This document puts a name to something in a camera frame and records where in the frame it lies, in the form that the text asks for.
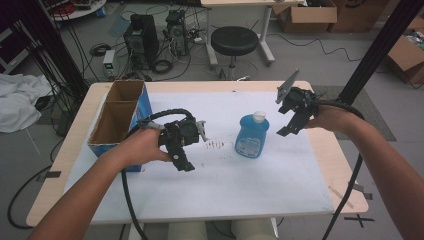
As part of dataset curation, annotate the large black computer tower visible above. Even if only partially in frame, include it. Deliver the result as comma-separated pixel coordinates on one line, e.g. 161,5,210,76
123,13,160,72

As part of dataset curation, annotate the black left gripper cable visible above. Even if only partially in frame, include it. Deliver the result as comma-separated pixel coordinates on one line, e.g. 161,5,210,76
120,108,196,240

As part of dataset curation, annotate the white power supply unit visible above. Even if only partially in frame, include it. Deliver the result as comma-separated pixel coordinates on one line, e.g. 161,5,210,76
102,49,117,80

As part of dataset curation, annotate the blue cardboard box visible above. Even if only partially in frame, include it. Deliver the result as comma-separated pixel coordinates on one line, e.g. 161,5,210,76
87,79,154,173

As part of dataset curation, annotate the light wooden table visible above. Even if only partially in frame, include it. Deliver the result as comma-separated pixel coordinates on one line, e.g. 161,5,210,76
25,80,370,228

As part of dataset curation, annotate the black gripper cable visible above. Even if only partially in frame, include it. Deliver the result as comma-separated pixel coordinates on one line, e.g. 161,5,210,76
120,108,196,240
315,99,366,240

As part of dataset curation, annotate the open brown cardboard box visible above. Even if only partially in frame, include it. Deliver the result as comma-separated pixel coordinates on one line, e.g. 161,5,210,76
272,0,338,34

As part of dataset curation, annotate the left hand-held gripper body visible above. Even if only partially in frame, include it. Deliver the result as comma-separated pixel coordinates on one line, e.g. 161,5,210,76
137,117,210,158

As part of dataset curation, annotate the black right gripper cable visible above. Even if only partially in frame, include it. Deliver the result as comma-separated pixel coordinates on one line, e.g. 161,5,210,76
315,99,366,240

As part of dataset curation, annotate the slim black computer tower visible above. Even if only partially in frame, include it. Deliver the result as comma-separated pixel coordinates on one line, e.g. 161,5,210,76
165,9,188,58

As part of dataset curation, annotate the round white table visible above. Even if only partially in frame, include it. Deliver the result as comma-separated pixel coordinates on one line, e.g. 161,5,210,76
39,0,108,22

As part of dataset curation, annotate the white table mat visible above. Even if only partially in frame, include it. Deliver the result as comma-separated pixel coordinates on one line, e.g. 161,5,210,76
64,91,335,224

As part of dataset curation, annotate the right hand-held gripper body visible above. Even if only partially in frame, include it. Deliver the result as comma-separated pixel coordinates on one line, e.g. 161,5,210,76
275,68,320,122

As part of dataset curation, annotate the white desk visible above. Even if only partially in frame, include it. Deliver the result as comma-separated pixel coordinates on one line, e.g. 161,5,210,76
199,0,308,67

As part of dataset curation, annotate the closed brown cardboard box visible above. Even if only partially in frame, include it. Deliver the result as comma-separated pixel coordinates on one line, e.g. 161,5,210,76
328,0,390,34

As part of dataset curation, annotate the brown cardboard box with contents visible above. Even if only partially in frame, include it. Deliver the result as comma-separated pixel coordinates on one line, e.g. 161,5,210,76
385,15,424,85

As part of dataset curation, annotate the person's right hand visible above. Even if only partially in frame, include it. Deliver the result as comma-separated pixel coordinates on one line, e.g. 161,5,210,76
304,104,355,134

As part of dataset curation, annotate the black round stool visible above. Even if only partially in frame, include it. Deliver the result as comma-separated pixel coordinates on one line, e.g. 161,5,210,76
210,26,260,81

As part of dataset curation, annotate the blue bottle with white cap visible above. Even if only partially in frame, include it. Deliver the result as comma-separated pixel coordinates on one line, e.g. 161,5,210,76
234,110,271,160

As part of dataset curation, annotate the person's left hand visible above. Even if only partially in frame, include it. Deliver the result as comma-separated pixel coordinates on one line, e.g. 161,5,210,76
117,127,172,166

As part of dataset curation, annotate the black metal frame post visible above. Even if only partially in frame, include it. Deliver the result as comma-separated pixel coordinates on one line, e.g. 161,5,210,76
18,0,90,101
336,0,424,105

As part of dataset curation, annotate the white cloth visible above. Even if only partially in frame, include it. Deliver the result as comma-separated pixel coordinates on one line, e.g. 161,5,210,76
0,72,53,134

